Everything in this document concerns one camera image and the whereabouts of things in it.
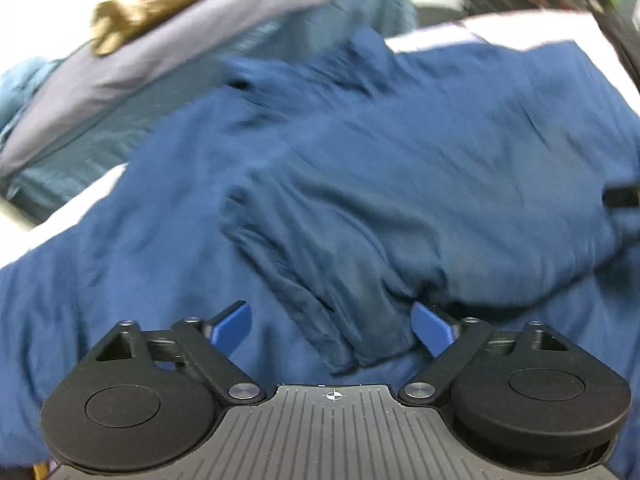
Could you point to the navy blue jacket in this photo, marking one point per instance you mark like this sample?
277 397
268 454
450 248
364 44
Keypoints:
375 170

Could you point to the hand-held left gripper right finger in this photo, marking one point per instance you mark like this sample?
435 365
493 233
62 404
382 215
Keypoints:
431 329

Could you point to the pile of black clothes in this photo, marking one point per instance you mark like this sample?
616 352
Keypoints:
622 45

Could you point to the golden yellow cloth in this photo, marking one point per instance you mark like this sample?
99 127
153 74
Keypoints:
41 471

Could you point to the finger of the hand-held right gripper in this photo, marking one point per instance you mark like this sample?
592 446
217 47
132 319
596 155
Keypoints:
619 197

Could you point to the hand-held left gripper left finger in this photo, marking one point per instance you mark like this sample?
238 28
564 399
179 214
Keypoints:
233 326

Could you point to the light blue quilt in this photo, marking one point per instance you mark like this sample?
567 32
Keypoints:
20 90

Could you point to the olive green jacket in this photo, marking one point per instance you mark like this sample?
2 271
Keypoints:
155 2

